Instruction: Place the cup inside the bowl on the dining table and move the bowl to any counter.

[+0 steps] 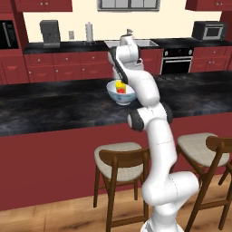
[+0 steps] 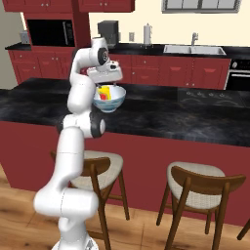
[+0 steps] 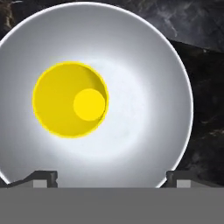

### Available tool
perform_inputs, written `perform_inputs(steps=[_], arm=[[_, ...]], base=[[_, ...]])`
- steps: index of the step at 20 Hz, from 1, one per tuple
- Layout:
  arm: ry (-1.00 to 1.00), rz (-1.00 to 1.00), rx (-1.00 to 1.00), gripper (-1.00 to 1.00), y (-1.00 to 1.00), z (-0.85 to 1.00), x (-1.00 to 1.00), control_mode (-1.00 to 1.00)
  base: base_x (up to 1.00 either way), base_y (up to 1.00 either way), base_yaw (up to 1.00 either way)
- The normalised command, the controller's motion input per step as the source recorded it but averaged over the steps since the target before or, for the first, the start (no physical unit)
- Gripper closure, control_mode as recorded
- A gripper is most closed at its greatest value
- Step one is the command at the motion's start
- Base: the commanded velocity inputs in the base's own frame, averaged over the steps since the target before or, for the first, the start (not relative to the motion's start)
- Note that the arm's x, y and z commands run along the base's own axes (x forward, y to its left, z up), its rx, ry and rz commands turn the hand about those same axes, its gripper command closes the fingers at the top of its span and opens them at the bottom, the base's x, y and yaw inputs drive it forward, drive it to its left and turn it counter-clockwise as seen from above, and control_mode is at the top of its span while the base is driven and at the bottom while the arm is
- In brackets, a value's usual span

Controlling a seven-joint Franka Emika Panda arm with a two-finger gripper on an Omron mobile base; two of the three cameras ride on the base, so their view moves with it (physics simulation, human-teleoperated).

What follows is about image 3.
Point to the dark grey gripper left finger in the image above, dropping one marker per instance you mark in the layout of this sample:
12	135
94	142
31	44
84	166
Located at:
43	176

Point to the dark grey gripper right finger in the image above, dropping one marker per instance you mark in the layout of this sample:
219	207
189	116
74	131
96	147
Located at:
180	175

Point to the yellow cup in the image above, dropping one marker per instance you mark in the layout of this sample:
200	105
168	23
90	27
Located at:
58	102

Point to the white bowl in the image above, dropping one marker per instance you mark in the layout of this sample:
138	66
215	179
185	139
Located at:
137	96

